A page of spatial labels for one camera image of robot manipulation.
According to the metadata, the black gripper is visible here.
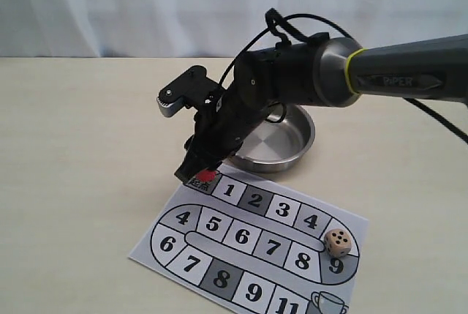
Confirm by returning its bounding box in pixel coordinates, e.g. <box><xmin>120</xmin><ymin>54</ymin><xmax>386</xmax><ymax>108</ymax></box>
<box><xmin>173</xmin><ymin>86</ymin><xmax>271</xmax><ymax>184</ymax></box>

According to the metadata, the red cylinder game piece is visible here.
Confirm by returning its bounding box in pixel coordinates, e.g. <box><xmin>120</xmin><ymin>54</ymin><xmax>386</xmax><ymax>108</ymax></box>
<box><xmin>195</xmin><ymin>170</ymin><xmax>216</xmax><ymax>182</ymax></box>

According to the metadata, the beige wooden die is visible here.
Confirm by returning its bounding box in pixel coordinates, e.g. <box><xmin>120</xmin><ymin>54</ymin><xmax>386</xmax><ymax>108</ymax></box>
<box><xmin>324</xmin><ymin>228</ymin><xmax>352</xmax><ymax>258</ymax></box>

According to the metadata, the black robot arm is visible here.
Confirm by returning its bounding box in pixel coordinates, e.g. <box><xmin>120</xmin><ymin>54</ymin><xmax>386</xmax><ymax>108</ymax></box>
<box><xmin>175</xmin><ymin>34</ymin><xmax>467</xmax><ymax>182</ymax></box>

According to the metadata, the round stainless steel bowl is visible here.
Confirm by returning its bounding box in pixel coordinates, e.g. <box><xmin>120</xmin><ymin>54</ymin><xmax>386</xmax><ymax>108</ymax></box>
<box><xmin>230</xmin><ymin>105</ymin><xmax>315</xmax><ymax>173</ymax></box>

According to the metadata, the printed paper game board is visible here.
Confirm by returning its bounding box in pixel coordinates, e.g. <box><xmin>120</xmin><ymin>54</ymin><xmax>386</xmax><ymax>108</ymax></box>
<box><xmin>129</xmin><ymin>165</ymin><xmax>368</xmax><ymax>313</ymax></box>

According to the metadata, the white curtain backdrop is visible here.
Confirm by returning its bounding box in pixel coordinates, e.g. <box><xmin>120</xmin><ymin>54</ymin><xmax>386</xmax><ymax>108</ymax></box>
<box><xmin>1</xmin><ymin>0</ymin><xmax>467</xmax><ymax>57</ymax></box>

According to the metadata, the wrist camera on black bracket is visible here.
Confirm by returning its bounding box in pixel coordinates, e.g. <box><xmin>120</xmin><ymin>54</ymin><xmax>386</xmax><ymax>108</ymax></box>
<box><xmin>156</xmin><ymin>65</ymin><xmax>218</xmax><ymax>118</ymax></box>

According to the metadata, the black cable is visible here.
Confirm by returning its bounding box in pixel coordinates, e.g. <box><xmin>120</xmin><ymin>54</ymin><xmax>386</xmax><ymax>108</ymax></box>
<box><xmin>218</xmin><ymin>8</ymin><xmax>468</xmax><ymax>146</ymax></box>

